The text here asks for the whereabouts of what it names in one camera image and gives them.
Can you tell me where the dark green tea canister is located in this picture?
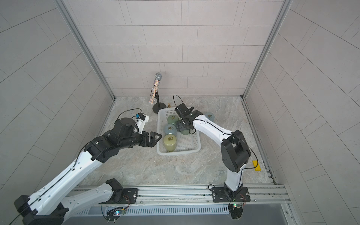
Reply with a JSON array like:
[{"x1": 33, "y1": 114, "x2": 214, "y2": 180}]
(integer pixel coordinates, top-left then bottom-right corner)
[{"x1": 181, "y1": 129, "x2": 190, "y2": 135}]

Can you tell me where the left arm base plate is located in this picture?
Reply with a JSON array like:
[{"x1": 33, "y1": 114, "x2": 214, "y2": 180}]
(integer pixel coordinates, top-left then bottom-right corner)
[{"x1": 104, "y1": 188, "x2": 139, "y2": 204}]

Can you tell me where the left circuit board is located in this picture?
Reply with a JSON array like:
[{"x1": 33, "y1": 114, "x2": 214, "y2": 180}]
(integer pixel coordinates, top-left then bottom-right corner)
[{"x1": 106, "y1": 207, "x2": 127, "y2": 223}]

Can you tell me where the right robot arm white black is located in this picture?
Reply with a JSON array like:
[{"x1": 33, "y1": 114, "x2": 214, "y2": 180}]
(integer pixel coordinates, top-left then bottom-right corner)
[{"x1": 175, "y1": 103, "x2": 251, "y2": 199}]

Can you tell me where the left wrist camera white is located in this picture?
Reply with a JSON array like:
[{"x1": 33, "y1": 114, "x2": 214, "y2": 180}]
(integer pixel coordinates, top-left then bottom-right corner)
[{"x1": 136, "y1": 112, "x2": 150, "y2": 134}]

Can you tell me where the yellow-green tea canister front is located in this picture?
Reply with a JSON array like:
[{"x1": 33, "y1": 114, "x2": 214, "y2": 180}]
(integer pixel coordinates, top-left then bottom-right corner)
[{"x1": 163, "y1": 134, "x2": 177, "y2": 152}]

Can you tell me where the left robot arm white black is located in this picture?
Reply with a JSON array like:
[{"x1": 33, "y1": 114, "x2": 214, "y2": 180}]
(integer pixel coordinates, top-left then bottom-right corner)
[{"x1": 14, "y1": 116, "x2": 162, "y2": 225}]

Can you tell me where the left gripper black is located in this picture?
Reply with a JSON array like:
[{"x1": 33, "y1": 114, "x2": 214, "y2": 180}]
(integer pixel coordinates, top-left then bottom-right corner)
[{"x1": 119, "y1": 129, "x2": 164, "y2": 149}]

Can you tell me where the aluminium mounting rail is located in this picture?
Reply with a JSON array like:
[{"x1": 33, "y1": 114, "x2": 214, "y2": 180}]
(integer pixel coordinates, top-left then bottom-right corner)
[{"x1": 125, "y1": 184, "x2": 291, "y2": 209}]

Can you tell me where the blue tea canister front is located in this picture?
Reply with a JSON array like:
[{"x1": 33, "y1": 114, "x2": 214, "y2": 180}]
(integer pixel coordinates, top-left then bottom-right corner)
[{"x1": 204, "y1": 112, "x2": 215, "y2": 122}]

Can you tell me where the blue tea canister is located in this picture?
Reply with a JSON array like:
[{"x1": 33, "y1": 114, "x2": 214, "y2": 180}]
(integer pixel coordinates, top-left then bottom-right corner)
[
  {"x1": 164, "y1": 124, "x2": 177, "y2": 136},
  {"x1": 204, "y1": 112, "x2": 215, "y2": 122}
]

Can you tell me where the black microphone stand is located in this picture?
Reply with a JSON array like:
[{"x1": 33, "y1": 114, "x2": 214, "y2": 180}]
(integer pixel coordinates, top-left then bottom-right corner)
[{"x1": 152, "y1": 92, "x2": 167, "y2": 114}]

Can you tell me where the white plastic perforated basket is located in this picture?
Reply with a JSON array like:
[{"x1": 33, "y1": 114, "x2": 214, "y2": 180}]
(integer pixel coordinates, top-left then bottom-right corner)
[{"x1": 157, "y1": 107, "x2": 201, "y2": 156}]

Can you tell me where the ventilation grille strip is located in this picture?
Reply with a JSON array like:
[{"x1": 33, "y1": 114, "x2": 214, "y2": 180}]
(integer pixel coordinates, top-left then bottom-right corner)
[{"x1": 115, "y1": 205, "x2": 230, "y2": 216}]

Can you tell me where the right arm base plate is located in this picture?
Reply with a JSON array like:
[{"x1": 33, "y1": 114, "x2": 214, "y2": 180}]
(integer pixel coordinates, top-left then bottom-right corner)
[{"x1": 208, "y1": 187, "x2": 251, "y2": 203}]

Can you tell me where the right circuit board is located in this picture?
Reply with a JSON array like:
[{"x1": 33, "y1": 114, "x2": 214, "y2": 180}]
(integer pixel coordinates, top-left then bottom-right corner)
[{"x1": 228, "y1": 204, "x2": 243, "y2": 220}]

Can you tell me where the glitter microphone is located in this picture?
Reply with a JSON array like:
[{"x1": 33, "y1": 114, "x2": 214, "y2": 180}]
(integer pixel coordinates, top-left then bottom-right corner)
[{"x1": 149, "y1": 73, "x2": 163, "y2": 104}]

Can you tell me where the circuit board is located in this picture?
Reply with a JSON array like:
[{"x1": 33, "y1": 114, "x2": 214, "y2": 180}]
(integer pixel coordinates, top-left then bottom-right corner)
[
  {"x1": 106, "y1": 207, "x2": 127, "y2": 223},
  {"x1": 228, "y1": 204, "x2": 243, "y2": 220}
]

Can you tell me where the yellow block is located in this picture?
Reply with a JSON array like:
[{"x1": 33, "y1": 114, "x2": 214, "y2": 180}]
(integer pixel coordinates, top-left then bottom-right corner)
[{"x1": 253, "y1": 160, "x2": 261, "y2": 172}]

